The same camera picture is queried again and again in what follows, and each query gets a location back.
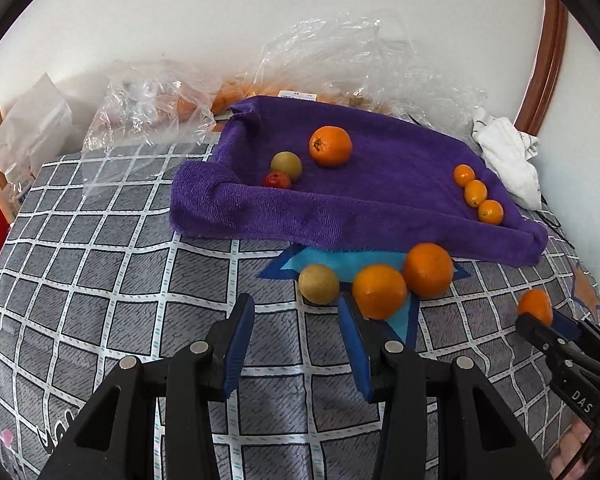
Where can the small red fruit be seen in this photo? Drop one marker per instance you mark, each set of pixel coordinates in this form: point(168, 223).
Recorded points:
point(277, 180)

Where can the brown wooden door frame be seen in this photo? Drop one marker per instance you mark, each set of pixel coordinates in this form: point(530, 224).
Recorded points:
point(547, 60)

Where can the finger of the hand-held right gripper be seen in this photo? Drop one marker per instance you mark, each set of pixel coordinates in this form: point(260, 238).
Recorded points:
point(542, 335)
point(587, 332)

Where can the large clear plastic bag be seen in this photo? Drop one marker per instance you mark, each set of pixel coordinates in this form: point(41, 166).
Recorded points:
point(330, 50)

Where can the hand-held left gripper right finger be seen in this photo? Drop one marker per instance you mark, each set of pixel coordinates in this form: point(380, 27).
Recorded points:
point(357, 350)

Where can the white translucent plastic bag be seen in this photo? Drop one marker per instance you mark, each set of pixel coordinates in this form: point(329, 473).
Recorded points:
point(35, 120)

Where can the person's right hand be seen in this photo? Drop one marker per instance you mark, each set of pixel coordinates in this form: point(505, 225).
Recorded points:
point(572, 445)

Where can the purple towel covered tray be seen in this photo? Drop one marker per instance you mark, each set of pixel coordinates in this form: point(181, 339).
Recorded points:
point(380, 200)

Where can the large orange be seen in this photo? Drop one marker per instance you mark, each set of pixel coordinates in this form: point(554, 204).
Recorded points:
point(379, 292)
point(428, 269)
point(535, 306)
point(330, 146)

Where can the grey checked bedsheet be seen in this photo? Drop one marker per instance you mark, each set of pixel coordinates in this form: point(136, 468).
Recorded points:
point(105, 285)

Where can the white crumpled cloth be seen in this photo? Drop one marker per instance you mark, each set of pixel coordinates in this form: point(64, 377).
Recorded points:
point(510, 155)

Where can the small orange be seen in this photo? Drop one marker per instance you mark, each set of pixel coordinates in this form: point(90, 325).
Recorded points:
point(463, 175)
point(490, 211)
point(475, 193)

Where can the green jujube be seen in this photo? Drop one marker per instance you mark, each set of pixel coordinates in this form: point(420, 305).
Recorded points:
point(286, 163)
point(319, 284)

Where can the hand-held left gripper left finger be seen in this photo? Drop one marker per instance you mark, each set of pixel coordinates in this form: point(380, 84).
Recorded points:
point(237, 345)

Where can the small clear plastic bag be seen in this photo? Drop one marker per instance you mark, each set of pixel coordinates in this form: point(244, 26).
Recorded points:
point(140, 95)

